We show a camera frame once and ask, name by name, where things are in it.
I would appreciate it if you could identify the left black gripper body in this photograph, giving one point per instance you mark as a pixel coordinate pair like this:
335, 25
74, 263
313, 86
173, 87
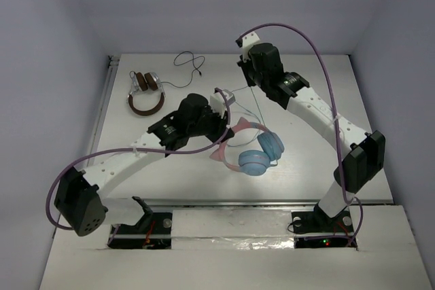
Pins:
217, 128

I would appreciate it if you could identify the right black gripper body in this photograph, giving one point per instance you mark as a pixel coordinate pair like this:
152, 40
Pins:
253, 78

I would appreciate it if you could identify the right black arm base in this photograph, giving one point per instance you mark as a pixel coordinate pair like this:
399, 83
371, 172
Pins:
315, 230

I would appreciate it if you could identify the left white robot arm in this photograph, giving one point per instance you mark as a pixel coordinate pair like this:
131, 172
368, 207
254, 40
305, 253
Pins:
80, 192

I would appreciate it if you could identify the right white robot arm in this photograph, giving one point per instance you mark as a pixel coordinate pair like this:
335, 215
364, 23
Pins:
361, 154

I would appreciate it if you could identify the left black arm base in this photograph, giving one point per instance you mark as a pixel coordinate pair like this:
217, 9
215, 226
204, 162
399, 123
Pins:
151, 232

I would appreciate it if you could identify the brown silver headphones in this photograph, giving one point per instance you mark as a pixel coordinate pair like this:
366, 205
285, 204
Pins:
143, 83

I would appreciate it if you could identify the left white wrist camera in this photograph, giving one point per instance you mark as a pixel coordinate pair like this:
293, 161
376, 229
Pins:
218, 102

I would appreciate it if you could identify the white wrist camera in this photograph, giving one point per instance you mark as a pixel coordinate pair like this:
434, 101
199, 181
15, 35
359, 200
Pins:
218, 102
248, 40

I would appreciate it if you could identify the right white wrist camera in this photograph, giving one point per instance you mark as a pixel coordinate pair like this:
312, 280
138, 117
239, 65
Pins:
248, 40

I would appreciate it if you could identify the aluminium rail frame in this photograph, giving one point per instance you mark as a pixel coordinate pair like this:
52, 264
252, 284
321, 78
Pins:
304, 174

